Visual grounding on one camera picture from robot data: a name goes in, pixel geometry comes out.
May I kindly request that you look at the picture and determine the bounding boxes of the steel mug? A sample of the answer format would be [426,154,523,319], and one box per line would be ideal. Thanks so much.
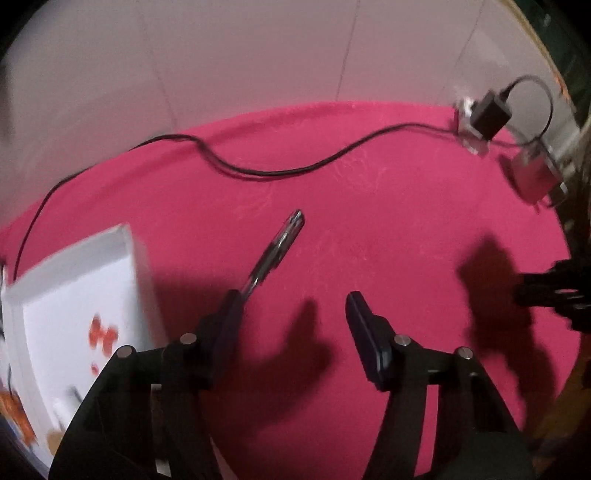
[509,141,569,208]

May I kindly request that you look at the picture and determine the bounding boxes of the black cable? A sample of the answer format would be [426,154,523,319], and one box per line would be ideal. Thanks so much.
[12,74,555,282]

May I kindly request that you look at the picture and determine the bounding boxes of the black power adapter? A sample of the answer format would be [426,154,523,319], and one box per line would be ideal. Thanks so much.
[470,90,512,141]

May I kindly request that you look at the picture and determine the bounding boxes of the black gel pen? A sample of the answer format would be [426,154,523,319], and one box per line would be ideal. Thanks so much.
[240,209,305,301]

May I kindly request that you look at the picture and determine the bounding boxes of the white cardboard tray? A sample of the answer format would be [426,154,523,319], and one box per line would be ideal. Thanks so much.
[1,225,166,470]

